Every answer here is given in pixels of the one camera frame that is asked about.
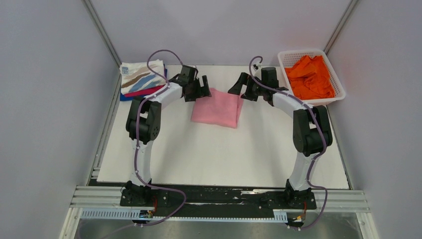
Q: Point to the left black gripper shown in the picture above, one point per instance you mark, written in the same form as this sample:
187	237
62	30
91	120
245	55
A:
203	91

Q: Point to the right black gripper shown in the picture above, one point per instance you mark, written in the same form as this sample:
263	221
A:
237	88

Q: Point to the pink t shirt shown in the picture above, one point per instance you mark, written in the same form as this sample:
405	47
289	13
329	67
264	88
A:
220	108

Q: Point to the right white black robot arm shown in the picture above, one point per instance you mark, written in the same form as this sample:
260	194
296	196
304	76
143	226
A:
311	133

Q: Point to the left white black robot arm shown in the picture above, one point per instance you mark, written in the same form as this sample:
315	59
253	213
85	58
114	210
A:
144	123

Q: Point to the orange t shirt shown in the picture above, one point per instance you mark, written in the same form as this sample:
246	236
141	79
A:
309	79

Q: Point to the blue folded shirt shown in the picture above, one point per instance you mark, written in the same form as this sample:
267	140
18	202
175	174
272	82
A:
122	98

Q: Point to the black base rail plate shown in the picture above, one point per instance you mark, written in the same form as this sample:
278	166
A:
196	200

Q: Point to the white slotted cable duct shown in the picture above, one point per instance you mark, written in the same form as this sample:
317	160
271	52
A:
143	215

